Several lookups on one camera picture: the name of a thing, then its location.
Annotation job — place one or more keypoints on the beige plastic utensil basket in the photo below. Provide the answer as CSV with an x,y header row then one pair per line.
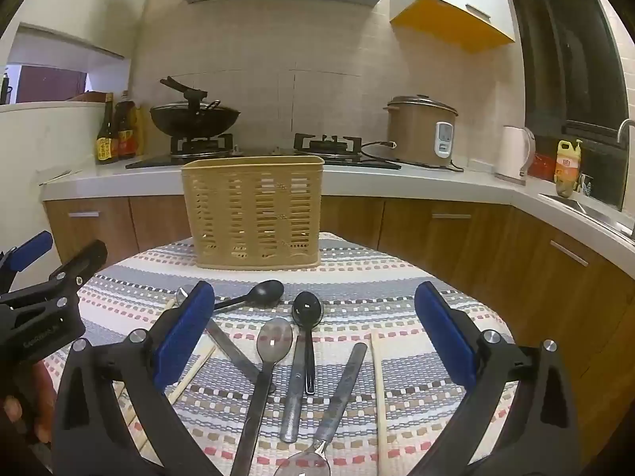
x,y
254,213

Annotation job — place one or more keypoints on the person's left hand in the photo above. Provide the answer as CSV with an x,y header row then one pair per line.
x,y
45,399

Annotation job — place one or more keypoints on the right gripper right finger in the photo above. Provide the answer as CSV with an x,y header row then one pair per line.
x,y
540,433

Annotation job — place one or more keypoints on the black wok with lid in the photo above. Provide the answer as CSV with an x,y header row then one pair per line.
x,y
194,117

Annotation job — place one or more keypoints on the white yellow wall cabinet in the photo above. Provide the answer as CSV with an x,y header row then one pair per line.
x,y
474,25

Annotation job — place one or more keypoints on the chrome faucet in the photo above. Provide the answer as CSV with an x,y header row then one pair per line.
x,y
623,132

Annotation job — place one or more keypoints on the steel spoon front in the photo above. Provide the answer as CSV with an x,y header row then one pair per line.
x,y
312,461

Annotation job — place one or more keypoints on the wooden chopstick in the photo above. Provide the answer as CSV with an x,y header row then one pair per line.
x,y
380,405
202,353

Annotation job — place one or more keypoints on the steel sink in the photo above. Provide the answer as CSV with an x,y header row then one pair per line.
x,y
597,217

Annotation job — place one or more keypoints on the grey translucent spoon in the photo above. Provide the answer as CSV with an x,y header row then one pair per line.
x,y
273,343

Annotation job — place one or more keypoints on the black gas stove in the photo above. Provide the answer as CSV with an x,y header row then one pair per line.
x,y
346,151

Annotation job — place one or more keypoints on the dark window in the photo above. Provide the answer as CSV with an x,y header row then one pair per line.
x,y
575,88

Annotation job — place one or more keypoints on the metal butter knife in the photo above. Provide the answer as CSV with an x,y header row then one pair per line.
x,y
294,394

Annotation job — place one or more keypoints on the yellow oil bottle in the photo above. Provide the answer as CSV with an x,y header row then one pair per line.
x,y
567,167

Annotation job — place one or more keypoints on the steel spoon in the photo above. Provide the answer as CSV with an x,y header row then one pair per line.
x,y
246,367
312,461

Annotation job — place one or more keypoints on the striped woven table cloth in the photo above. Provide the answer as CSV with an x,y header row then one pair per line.
x,y
403,397

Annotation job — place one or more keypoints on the white electric kettle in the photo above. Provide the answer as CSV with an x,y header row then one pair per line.
x,y
517,149

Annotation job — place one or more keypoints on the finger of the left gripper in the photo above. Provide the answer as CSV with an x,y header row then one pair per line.
x,y
74,274
18,258

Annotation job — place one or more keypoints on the soy sauce bottle dark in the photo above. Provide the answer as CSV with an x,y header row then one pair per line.
x,y
106,147

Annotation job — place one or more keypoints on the brown rice cooker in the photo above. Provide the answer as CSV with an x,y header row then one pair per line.
x,y
422,130

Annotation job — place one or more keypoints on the black plastic spoon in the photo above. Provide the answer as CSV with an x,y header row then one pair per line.
x,y
307,312
265,294

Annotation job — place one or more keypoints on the red container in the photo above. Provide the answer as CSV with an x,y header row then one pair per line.
x,y
543,167

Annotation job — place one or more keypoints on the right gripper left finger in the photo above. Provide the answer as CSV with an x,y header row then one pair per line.
x,y
90,435

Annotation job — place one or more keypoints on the red label sauce bottle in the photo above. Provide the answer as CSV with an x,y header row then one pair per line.
x,y
125,130

